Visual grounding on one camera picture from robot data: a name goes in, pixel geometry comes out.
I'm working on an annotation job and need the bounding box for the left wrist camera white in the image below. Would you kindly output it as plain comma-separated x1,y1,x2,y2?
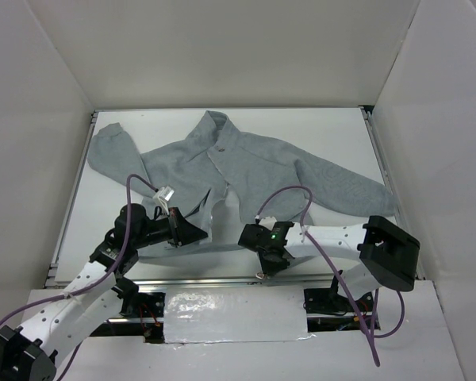
152,186,175,210

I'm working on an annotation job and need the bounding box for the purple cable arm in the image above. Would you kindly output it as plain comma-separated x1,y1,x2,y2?
0,174,159,378
256,186,406,367

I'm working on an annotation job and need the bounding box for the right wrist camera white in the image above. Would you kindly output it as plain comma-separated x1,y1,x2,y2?
255,215,277,230

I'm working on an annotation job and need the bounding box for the white foil-taped panel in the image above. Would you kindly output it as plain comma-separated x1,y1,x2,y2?
163,286,310,344

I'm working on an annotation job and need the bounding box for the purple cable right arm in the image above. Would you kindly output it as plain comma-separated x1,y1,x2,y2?
256,186,406,367

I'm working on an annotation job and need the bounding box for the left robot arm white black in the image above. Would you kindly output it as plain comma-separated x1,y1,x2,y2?
0,203,208,380

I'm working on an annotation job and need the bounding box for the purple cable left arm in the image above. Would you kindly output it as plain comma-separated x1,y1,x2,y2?
0,174,159,378

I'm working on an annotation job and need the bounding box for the grey zip-up jacket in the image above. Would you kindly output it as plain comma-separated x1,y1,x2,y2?
87,111,396,233

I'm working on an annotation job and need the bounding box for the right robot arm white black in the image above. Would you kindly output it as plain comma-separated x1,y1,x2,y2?
238,216,420,310

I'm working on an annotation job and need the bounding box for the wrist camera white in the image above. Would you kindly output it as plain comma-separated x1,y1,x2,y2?
255,215,277,230
152,186,175,210

